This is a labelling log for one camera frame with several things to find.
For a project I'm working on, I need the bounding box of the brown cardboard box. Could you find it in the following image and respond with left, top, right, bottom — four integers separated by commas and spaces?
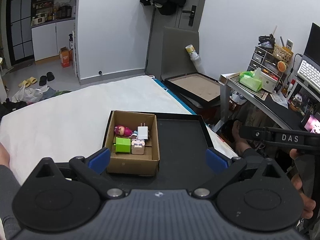
103, 111, 160, 176

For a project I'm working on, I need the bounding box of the white keyboard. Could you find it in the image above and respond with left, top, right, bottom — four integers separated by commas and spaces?
297, 60, 320, 92

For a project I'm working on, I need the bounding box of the black slipper pair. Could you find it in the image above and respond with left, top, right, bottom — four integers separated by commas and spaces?
39, 72, 55, 86

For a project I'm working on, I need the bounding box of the person's right hand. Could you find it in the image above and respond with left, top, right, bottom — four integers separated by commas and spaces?
289, 148, 317, 221

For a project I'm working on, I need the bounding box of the orange cardboard box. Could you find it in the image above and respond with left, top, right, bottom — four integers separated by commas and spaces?
59, 47, 73, 68

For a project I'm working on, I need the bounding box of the white plug charger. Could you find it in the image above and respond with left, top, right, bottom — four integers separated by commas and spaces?
137, 123, 149, 140

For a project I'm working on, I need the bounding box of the grey metal side table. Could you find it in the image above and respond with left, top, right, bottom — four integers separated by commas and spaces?
213, 73, 303, 132

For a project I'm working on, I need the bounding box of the white plastic bag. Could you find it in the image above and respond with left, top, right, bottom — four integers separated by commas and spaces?
11, 86, 43, 104

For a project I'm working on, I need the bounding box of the person's left forearm grey sleeve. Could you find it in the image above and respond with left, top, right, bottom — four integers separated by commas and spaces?
0, 142, 23, 240

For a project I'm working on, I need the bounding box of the grey leaning board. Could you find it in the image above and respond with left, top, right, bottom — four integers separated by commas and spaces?
145, 27, 199, 80

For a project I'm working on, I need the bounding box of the green tissue pack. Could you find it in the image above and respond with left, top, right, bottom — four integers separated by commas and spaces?
239, 71, 263, 92

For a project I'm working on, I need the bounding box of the black tray brown inside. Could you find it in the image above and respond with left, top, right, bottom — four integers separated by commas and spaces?
164, 73, 220, 105

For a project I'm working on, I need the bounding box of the grey door with handle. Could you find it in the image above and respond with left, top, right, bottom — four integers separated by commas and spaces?
150, 0, 205, 34

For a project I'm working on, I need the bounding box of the black shallow tray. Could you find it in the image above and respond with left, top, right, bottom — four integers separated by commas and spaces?
102, 110, 216, 190

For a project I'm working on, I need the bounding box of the yellow slipper pair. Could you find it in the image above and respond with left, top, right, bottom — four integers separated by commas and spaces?
18, 77, 37, 88

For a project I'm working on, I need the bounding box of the green cube charger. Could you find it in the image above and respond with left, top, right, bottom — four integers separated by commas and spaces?
114, 137, 131, 153

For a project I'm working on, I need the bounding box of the magenta monster figure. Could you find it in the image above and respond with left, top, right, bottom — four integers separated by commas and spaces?
114, 125, 134, 137

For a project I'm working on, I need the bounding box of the yellow capped white bottle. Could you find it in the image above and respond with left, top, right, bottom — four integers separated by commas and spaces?
185, 44, 205, 74

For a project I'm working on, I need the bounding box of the small drawer organizer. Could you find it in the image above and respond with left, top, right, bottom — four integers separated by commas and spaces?
247, 46, 286, 81

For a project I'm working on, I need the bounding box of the small white cartoon figure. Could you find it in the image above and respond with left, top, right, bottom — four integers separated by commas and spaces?
130, 134, 145, 155

